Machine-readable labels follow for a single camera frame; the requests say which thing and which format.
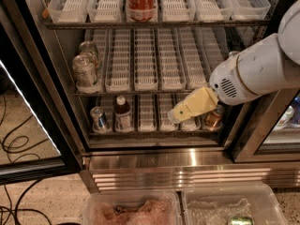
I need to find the silver 7up can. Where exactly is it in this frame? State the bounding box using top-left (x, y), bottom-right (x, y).
top-left (72, 54), bottom-right (98, 87)

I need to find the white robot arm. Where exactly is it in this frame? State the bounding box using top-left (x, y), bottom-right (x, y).
top-left (167, 1), bottom-right (300, 124)

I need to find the copper can bottom shelf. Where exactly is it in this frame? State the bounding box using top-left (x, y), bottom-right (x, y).
top-left (203, 105), bottom-right (225, 130)

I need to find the stainless steel fridge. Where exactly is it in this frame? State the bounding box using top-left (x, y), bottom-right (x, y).
top-left (0, 0), bottom-right (300, 194)

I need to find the blue silver can bottom shelf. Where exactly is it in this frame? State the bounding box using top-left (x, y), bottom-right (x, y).
top-left (90, 107), bottom-right (110, 133)

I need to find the red coca-cola can top shelf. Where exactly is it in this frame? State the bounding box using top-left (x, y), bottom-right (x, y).
top-left (127, 0), bottom-right (154, 22)

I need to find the green can in bin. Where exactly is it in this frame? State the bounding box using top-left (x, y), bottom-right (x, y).
top-left (228, 217), bottom-right (254, 225)

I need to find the rear silver soda can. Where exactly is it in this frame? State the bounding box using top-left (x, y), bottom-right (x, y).
top-left (79, 41), bottom-right (100, 68)

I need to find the open glass fridge door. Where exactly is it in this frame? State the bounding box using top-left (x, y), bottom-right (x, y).
top-left (0, 7), bottom-right (81, 185)

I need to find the brown bottle white cap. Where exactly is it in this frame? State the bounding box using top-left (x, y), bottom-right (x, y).
top-left (114, 96), bottom-right (132, 132)

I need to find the right clear plastic bin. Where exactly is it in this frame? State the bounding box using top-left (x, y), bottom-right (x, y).
top-left (182, 183), bottom-right (288, 225)

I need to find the clear plastic bin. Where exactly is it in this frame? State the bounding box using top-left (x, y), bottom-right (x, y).
top-left (182, 183), bottom-right (288, 225)
top-left (82, 190), bottom-right (182, 225)

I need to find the left clear plastic bin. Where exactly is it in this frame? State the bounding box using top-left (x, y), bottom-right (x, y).
top-left (82, 190), bottom-right (182, 225)

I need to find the black floor cable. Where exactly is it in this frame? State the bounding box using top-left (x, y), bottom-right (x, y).
top-left (0, 94), bottom-right (53, 225)

